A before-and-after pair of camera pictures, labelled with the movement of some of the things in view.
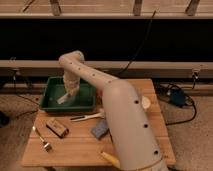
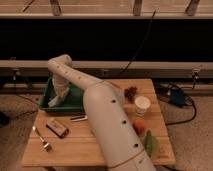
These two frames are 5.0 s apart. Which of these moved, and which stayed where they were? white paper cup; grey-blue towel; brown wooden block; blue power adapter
Moved: grey-blue towel
Stayed: white paper cup; blue power adapter; brown wooden block
